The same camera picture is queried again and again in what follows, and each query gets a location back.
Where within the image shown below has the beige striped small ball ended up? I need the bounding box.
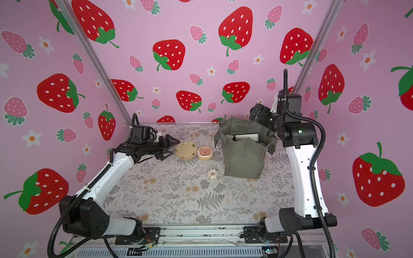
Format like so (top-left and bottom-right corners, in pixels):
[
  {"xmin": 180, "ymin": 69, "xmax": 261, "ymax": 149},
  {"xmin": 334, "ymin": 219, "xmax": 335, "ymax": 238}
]
[{"xmin": 207, "ymin": 168, "xmax": 219, "ymax": 180}]

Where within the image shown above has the aluminium frame rail front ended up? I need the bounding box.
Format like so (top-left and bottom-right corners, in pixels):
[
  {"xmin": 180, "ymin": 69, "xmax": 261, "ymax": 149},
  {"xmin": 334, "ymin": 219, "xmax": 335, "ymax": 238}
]
[{"xmin": 81, "ymin": 224, "xmax": 328, "ymax": 248}]

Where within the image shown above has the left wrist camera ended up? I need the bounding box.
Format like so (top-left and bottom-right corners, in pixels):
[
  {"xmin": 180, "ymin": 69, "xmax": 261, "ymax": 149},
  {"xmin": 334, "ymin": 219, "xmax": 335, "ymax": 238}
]
[{"xmin": 129, "ymin": 125, "xmax": 158, "ymax": 144}]

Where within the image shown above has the olive green canvas bag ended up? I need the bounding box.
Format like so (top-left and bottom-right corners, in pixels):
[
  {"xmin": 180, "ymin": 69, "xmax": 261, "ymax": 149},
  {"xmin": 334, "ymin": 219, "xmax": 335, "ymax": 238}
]
[{"xmin": 214, "ymin": 117, "xmax": 277, "ymax": 179}]

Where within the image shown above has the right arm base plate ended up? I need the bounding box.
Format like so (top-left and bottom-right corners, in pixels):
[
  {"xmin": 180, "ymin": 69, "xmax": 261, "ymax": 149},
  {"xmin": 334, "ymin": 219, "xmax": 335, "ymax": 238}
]
[{"xmin": 239, "ymin": 223, "xmax": 288, "ymax": 244}]

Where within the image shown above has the peach round alarm clock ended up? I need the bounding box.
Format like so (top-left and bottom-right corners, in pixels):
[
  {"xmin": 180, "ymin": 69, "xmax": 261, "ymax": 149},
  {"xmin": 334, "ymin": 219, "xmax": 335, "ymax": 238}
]
[{"xmin": 197, "ymin": 146, "xmax": 214, "ymax": 161}]

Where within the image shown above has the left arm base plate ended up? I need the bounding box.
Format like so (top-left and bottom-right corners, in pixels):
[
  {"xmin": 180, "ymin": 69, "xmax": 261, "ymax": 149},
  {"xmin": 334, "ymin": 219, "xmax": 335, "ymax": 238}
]
[{"xmin": 115, "ymin": 227, "xmax": 161, "ymax": 246}]

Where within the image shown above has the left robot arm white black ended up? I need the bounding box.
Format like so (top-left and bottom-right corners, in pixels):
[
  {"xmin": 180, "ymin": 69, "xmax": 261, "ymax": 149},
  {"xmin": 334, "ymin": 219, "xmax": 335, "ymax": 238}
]
[{"xmin": 47, "ymin": 114, "xmax": 180, "ymax": 258}]

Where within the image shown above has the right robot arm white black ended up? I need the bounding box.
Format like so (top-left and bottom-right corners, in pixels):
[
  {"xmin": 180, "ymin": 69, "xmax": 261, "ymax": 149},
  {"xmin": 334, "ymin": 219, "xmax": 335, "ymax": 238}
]
[{"xmin": 250, "ymin": 69, "xmax": 337, "ymax": 258}]

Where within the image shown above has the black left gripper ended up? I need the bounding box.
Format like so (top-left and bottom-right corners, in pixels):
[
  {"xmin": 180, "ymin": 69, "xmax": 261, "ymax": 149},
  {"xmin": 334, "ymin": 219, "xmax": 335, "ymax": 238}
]
[{"xmin": 142, "ymin": 134, "xmax": 180, "ymax": 160}]

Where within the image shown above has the yellow ceramic plate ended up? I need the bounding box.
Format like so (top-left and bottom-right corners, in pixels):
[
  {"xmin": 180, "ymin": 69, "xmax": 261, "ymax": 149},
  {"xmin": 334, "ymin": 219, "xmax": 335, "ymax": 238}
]
[{"xmin": 175, "ymin": 141, "xmax": 199, "ymax": 160}]

